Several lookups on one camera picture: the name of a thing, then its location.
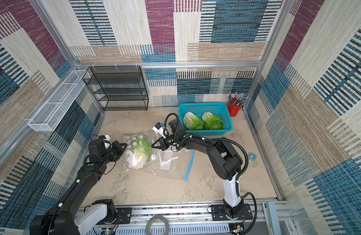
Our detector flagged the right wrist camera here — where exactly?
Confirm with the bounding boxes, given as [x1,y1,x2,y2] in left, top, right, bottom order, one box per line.
[153,122,169,138]

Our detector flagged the chinese cabbage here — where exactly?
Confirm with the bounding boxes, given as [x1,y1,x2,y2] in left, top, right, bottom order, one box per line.
[202,112,224,130]
[183,112,206,130]

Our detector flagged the clear pink-zip lettuce bag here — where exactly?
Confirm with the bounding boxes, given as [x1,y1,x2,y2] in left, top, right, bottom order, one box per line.
[124,133,161,170]

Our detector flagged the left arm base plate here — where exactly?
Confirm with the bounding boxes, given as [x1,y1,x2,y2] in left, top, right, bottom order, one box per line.
[97,207,133,225]

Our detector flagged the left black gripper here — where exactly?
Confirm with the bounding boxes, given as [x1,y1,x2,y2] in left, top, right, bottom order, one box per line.
[101,141,128,165]

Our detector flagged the blue tape roll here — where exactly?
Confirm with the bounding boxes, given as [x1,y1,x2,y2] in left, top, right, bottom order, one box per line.
[248,152,257,161]

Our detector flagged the teal plastic basket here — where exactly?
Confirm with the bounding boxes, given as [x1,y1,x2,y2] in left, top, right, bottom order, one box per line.
[178,102,233,136]

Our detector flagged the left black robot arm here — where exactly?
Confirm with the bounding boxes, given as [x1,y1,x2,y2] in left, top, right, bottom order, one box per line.
[29,136,128,235]

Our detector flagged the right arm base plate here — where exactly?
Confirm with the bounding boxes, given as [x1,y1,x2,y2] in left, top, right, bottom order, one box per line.
[207,204,254,221]

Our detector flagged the red utensil cup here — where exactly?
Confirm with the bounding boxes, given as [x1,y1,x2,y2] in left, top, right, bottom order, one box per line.
[227,98,241,117]

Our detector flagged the grey tape roll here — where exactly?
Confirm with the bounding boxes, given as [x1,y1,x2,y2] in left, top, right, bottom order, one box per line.
[145,215,170,235]

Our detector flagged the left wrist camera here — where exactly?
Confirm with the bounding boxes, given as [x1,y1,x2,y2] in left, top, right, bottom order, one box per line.
[99,135,111,144]

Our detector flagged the black wire shelf rack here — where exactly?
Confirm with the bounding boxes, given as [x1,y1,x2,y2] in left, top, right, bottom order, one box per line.
[83,65,149,112]

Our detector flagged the white mesh wall basket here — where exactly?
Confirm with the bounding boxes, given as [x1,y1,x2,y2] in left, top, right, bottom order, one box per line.
[28,70,86,132]

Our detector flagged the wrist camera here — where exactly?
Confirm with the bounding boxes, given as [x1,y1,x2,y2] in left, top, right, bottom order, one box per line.
[99,135,111,144]
[153,122,169,138]

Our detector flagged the clear blue-zip bag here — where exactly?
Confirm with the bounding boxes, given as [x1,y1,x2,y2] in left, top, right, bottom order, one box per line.
[145,148,195,182]

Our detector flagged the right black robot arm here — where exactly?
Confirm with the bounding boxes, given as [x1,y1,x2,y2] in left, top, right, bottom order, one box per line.
[152,113,249,219]

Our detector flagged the metal utensils in cup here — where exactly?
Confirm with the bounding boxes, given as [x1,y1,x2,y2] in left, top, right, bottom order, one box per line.
[227,93,248,107]

